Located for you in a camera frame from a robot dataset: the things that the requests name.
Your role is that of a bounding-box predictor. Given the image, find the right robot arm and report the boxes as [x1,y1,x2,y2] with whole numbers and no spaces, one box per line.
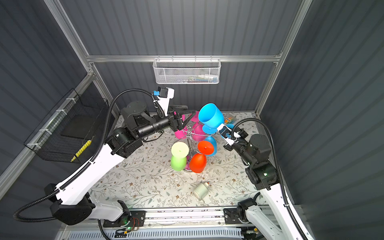
[224,134,313,240]

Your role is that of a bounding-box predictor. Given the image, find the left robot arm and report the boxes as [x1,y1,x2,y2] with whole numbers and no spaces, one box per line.
[50,101,196,226]

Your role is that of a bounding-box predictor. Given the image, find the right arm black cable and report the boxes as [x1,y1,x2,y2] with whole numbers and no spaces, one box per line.
[230,117,310,240]

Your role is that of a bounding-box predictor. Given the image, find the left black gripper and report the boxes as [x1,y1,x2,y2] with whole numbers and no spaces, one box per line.
[136,103,194,142]

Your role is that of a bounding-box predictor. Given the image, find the green wine glass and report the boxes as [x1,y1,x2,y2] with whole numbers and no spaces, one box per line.
[171,142,189,171]

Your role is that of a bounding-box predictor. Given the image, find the black wire wall basket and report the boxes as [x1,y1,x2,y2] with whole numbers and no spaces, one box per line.
[24,91,109,164]

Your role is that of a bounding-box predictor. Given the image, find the chrome wine glass rack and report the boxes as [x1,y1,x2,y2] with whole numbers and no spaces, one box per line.
[182,125,199,172]

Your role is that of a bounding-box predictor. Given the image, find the floral table mat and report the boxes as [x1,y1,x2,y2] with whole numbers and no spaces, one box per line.
[89,130,257,209]

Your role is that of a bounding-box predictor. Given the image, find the pink wine glass right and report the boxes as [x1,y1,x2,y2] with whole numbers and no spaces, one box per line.
[191,111,207,142]

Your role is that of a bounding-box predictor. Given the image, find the blue wine glass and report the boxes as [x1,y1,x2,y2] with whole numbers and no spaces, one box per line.
[205,136,217,157]
[198,103,225,135]

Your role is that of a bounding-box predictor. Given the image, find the pink wine glass left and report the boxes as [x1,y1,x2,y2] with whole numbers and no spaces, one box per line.
[175,127,188,140]

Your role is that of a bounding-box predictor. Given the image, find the white mesh wall basket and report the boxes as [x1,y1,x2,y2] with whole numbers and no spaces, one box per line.
[153,59,222,85]

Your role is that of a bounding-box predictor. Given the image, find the yellow black striped tool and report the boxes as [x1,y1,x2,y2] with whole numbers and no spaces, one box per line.
[71,140,92,163]

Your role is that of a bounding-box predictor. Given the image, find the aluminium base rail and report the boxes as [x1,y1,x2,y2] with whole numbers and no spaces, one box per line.
[62,205,304,229]

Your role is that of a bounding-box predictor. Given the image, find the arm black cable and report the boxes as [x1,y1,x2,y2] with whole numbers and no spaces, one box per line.
[230,117,310,240]
[13,88,166,223]

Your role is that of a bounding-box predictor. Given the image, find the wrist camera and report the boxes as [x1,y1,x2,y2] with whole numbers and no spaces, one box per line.
[217,124,241,142]
[153,87,175,116]

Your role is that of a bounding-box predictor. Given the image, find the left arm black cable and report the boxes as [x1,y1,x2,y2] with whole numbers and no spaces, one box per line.
[13,88,166,223]

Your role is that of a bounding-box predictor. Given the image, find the red wine glass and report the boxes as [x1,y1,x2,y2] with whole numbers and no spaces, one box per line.
[189,141,215,173]

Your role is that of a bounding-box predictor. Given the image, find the pink wine glass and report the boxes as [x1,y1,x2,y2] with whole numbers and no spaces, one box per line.
[175,127,188,140]
[191,111,207,142]

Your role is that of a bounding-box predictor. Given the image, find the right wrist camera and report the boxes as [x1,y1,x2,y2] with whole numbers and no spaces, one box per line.
[217,124,241,142]

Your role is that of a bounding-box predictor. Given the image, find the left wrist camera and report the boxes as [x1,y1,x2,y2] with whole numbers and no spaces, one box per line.
[153,87,175,116]

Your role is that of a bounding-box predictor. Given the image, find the pack of coloured markers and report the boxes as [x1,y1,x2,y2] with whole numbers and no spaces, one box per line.
[225,115,237,125]

